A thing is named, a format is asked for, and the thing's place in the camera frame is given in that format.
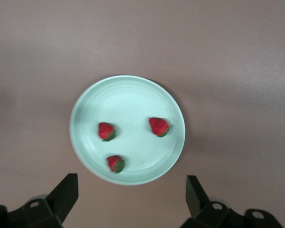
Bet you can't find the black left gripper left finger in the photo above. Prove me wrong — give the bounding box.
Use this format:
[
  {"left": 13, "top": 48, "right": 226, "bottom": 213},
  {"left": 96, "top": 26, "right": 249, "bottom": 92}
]
[{"left": 0, "top": 173, "right": 79, "bottom": 228}]

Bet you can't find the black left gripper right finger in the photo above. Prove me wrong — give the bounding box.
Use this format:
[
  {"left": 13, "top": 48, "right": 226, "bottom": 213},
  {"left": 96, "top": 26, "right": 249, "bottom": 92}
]
[{"left": 180, "top": 175, "right": 285, "bottom": 228}]

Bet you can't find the red strawberry with green leaves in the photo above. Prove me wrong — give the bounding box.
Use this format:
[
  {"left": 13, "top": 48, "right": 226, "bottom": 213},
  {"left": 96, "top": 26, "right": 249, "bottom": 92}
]
[
  {"left": 148, "top": 117, "right": 171, "bottom": 138},
  {"left": 98, "top": 122, "right": 117, "bottom": 142},
  {"left": 106, "top": 155, "right": 126, "bottom": 173}
]

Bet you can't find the light green round plate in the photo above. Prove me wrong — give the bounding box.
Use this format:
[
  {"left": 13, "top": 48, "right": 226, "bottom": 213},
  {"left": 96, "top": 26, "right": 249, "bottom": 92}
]
[{"left": 69, "top": 75, "right": 186, "bottom": 186}]

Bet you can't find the brown table cloth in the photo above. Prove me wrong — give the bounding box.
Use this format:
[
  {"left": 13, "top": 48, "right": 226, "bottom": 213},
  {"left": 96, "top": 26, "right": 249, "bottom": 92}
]
[{"left": 0, "top": 0, "right": 285, "bottom": 228}]

